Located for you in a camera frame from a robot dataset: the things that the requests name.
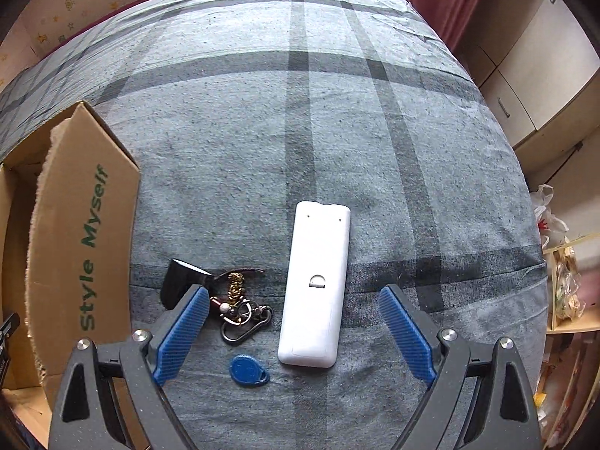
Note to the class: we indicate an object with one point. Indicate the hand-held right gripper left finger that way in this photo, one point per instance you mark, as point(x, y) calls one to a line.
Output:
point(183, 333)

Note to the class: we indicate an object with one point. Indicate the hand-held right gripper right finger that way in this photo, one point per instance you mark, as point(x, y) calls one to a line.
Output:
point(405, 333)

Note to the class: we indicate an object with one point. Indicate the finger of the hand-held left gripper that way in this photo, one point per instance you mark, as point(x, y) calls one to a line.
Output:
point(8, 333)

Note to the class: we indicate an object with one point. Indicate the black key fob with keyring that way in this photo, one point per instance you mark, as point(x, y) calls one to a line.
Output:
point(180, 281)

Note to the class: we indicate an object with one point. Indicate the blue oval key tag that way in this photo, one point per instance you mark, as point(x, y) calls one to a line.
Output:
point(248, 370)

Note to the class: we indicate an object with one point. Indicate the white remote control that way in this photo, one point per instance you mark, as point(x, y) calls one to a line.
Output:
point(316, 281)

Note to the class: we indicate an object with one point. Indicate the cardboard box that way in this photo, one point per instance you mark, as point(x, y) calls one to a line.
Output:
point(84, 225)

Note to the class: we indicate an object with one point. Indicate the clear snack bag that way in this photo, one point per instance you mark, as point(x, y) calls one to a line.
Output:
point(568, 281)

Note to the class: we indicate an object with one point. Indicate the wooden shelf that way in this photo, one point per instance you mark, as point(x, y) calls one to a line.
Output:
point(576, 361)

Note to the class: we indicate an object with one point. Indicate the white plastic bag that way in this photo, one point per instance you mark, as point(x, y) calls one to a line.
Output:
point(548, 215)

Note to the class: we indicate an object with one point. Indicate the grey plaid bed sheet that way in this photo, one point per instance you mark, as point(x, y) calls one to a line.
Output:
point(290, 126)

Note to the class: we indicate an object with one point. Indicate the beige wardrobe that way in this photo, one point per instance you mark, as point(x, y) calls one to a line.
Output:
point(543, 79)

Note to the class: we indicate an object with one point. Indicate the red curtain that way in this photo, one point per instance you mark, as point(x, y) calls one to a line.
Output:
point(445, 0)

